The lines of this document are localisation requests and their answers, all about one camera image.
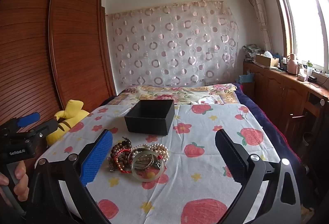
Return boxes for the long wooden cabinet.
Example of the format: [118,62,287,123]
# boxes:
[242,60,329,188]

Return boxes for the brown wooden wardrobe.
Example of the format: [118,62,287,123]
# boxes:
[0,0,117,134]

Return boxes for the floral quilt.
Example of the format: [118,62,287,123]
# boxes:
[107,85,238,107]

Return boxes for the cream pearl necklace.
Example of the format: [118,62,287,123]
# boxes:
[150,144,169,163]

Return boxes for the blue bag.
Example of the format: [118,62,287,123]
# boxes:
[236,72,255,84]

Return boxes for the patterned headboard cloth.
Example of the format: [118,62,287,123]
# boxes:
[107,0,240,87]

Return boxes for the brown wooden bead bracelet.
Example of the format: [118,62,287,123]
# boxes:
[107,137,133,173]

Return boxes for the black cardboard box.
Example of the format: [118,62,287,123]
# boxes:
[124,100,175,136]

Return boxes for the thin metal bangles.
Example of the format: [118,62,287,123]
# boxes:
[133,154,155,171]

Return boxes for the red string bracelet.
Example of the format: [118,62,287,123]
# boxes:
[113,147,134,172]

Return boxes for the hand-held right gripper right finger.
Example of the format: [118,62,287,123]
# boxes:
[214,129,302,224]

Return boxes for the patterned window curtain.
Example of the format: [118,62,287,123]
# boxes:
[244,0,273,52]

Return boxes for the wooden chair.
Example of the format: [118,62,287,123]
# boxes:
[285,107,323,147]

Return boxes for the stack of folded cloth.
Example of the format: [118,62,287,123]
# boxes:
[243,44,263,62]

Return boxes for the pearl necklace with gold clasp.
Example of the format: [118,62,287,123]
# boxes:
[128,144,153,154]

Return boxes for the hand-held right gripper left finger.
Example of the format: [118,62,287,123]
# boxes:
[31,129,114,224]

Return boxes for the open cardboard box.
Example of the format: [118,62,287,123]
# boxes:
[255,53,280,68]

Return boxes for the dark blue blanket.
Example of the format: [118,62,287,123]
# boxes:
[233,83,302,163]

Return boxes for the yellow plush toy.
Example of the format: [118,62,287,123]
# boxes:
[46,100,90,146]

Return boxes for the window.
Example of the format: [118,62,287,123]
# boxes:
[266,0,329,74]

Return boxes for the person's left hand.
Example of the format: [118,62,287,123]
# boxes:
[0,161,30,201]

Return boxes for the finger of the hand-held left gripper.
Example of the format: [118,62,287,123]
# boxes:
[33,119,59,135]
[15,112,41,127]

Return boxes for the pale green jade bangle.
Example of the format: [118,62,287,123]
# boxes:
[131,151,167,183]

